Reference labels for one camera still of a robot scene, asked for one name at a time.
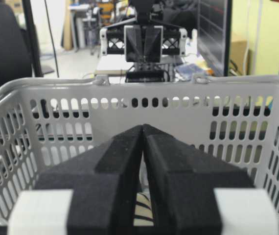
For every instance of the right gripper black foam left finger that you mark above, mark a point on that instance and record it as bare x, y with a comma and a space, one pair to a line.
92, 194

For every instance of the right gripper black foam right finger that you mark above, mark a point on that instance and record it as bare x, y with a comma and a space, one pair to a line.
203, 195

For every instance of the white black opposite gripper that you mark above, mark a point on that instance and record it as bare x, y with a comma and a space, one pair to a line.
143, 39

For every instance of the striped slipper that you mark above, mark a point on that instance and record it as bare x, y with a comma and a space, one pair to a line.
143, 215

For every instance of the grey plastic shopping basket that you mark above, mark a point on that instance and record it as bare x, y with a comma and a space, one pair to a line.
44, 122

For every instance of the black monitor screen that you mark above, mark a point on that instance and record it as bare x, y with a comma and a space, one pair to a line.
214, 20

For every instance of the cardboard box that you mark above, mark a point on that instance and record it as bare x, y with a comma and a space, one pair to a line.
238, 62

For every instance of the black vertical pole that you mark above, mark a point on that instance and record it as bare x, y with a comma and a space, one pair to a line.
32, 38

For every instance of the black office chair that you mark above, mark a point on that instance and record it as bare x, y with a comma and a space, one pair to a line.
15, 61

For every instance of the black camera box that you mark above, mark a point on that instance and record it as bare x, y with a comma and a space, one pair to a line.
144, 76

